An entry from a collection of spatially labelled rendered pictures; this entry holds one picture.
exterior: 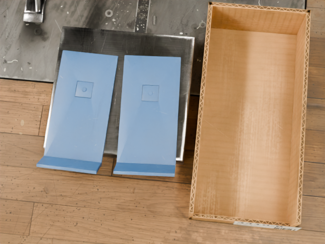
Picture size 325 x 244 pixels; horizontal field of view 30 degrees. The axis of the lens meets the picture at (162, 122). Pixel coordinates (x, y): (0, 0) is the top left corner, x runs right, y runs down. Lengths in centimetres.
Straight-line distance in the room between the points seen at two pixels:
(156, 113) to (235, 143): 10
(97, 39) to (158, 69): 9
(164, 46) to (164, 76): 4
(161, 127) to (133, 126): 3
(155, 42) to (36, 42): 16
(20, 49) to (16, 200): 20
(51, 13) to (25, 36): 5
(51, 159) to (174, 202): 16
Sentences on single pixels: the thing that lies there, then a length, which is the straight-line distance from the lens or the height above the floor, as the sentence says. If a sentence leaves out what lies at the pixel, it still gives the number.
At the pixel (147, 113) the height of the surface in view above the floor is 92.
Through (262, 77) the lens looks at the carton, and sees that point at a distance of 77.
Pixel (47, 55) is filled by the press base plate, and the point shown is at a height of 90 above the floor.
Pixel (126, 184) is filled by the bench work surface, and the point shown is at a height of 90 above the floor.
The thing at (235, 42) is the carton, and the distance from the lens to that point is 78.
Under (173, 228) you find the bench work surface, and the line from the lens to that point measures 73.
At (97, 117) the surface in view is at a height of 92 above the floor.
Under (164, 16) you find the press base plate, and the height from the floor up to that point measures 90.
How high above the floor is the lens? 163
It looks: 75 degrees down
